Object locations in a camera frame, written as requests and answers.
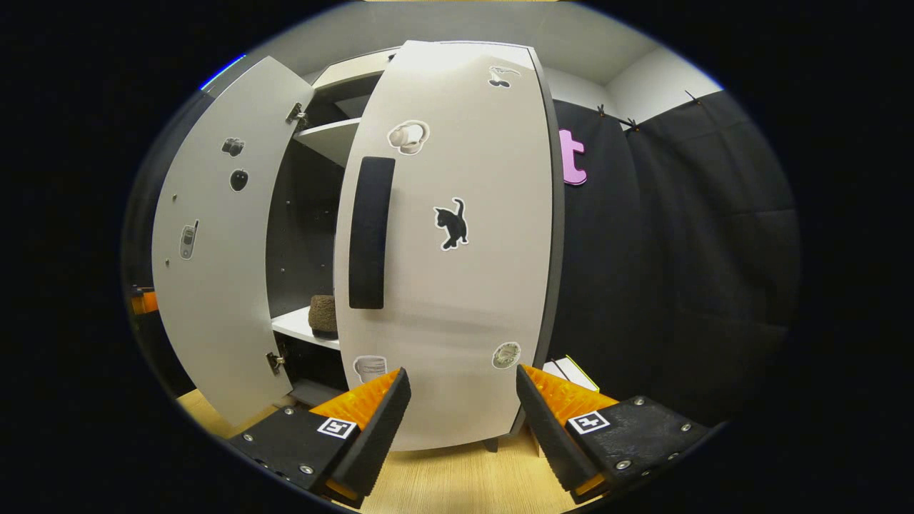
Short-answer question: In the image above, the white cabinet shelf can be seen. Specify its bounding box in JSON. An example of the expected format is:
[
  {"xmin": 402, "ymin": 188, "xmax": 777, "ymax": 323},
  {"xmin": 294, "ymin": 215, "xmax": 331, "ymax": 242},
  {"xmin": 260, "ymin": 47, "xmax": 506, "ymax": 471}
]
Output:
[{"xmin": 294, "ymin": 118, "xmax": 361, "ymax": 168}]

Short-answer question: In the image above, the white cabinet door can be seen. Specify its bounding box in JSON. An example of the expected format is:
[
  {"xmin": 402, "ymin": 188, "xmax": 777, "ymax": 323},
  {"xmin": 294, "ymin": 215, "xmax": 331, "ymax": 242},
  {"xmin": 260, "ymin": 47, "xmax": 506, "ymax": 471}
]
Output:
[
  {"xmin": 151, "ymin": 56, "xmax": 315, "ymax": 429},
  {"xmin": 333, "ymin": 41, "xmax": 565, "ymax": 452}
]

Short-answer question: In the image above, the black backdrop cloth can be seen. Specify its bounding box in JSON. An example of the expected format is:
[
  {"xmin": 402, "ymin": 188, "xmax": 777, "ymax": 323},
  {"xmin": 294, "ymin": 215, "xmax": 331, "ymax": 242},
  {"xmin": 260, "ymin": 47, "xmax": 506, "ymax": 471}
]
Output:
[{"xmin": 546, "ymin": 89, "xmax": 800, "ymax": 429}]

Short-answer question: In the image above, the yellow and white cardboard box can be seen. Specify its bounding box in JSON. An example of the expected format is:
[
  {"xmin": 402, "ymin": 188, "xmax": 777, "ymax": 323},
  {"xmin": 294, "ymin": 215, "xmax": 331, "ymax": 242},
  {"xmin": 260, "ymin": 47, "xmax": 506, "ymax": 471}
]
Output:
[{"xmin": 541, "ymin": 355, "xmax": 601, "ymax": 395}]

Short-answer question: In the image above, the white shoe cabinet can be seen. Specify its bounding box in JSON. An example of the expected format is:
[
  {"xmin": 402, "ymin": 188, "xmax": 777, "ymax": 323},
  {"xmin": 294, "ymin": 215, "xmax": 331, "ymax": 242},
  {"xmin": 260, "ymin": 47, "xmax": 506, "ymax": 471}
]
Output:
[{"xmin": 268, "ymin": 46, "xmax": 501, "ymax": 454}]

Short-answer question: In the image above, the brown fuzzy shoe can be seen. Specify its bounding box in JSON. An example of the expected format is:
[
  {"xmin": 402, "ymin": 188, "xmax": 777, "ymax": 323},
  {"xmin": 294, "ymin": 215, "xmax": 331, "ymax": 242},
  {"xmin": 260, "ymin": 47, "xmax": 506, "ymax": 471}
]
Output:
[{"xmin": 308, "ymin": 295, "xmax": 338, "ymax": 340}]

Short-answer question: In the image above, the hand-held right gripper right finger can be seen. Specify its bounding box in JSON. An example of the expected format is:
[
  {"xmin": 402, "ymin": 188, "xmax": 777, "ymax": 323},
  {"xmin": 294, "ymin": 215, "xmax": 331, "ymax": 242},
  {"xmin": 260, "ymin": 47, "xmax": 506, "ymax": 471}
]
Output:
[{"xmin": 516, "ymin": 364, "xmax": 709, "ymax": 500}]

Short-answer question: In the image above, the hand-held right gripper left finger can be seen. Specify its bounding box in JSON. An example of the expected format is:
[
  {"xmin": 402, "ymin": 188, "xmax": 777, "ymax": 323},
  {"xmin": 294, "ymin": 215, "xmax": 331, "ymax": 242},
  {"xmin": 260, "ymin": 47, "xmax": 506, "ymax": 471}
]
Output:
[{"xmin": 227, "ymin": 368, "xmax": 413, "ymax": 509}]

